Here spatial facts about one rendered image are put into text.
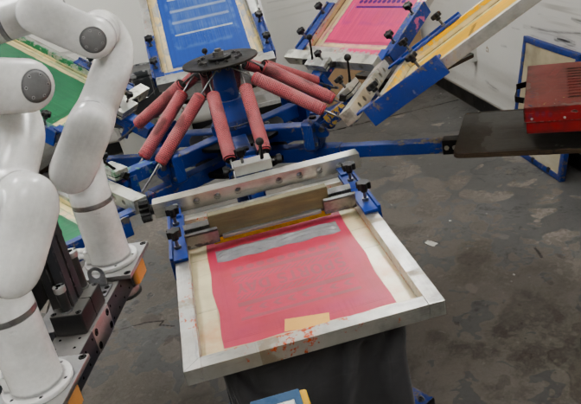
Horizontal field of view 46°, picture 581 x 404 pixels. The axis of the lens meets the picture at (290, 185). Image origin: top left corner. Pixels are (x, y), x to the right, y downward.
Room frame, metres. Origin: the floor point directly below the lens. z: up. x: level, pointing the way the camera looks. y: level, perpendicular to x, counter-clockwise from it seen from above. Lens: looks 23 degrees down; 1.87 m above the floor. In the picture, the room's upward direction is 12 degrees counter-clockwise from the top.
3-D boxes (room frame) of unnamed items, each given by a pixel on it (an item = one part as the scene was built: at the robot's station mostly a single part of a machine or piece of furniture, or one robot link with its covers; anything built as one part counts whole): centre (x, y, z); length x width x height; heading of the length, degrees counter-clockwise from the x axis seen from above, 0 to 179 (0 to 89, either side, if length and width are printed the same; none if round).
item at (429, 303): (1.61, 0.05, 0.97); 0.79 x 0.58 x 0.04; 6
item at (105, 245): (1.48, 0.47, 1.21); 0.16 x 0.13 x 0.15; 82
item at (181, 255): (1.82, 0.36, 0.98); 0.30 x 0.05 x 0.07; 6
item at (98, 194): (1.46, 0.45, 1.37); 0.13 x 0.10 x 0.16; 4
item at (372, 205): (1.88, -0.20, 0.98); 0.30 x 0.05 x 0.07; 6
